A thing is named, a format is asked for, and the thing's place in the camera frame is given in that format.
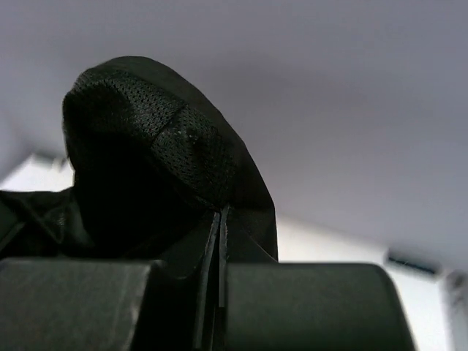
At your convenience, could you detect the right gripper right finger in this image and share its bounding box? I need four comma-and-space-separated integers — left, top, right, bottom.
210, 209, 415, 350

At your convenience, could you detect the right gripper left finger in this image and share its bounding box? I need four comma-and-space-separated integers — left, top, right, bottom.
1, 258, 200, 350

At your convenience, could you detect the black jacket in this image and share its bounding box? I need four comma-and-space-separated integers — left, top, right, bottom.
1, 56, 278, 276

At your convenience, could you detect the blue table label right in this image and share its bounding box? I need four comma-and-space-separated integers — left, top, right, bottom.
386, 252, 442, 276

